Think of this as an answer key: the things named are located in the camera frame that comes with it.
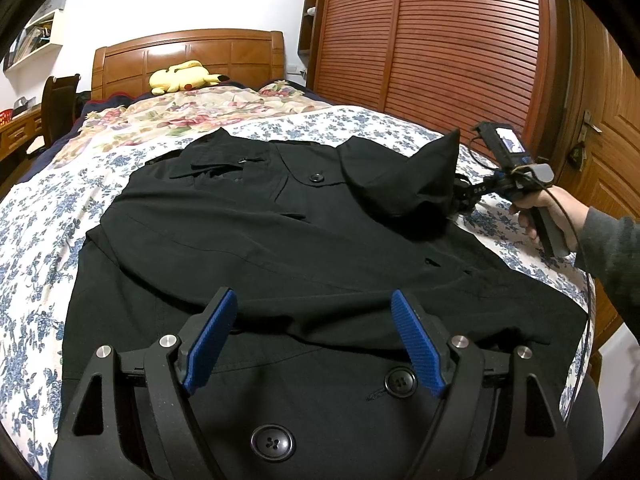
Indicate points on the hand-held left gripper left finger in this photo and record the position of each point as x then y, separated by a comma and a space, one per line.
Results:
210, 340

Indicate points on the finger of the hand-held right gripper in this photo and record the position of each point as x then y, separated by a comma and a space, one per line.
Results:
461, 195

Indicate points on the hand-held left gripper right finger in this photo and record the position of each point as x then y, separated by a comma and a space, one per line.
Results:
417, 345

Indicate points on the black coat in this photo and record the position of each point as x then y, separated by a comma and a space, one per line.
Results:
300, 260

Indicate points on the person's right forearm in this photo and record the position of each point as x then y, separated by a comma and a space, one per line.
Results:
612, 250

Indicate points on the person's right hand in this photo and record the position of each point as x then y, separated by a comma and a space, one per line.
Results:
562, 205

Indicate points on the wooden slatted wardrobe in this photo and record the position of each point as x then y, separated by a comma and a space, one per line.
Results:
450, 50

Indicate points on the wooden door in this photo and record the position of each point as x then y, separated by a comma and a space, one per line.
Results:
615, 125

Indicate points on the person's dark trousers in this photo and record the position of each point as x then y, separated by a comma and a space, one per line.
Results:
587, 425

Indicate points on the blue floral bed sheet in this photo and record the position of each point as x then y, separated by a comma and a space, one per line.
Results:
40, 240

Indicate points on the pink floral quilt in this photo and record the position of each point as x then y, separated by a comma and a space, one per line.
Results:
165, 115

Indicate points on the yellow plush toy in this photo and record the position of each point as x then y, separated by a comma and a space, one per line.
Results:
182, 77

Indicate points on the wooden headboard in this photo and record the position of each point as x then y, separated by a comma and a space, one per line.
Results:
235, 55

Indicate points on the dark wooden chair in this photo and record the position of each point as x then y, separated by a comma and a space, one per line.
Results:
55, 105

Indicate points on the long wooden desk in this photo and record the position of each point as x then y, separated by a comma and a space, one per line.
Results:
17, 132

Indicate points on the red basket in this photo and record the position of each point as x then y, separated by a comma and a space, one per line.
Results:
5, 117

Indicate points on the grey box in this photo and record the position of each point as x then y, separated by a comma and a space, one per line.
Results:
21, 103

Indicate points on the stack of books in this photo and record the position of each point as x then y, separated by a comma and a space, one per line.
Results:
37, 34

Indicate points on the white wall shelf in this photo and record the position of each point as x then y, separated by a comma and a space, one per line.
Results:
50, 49

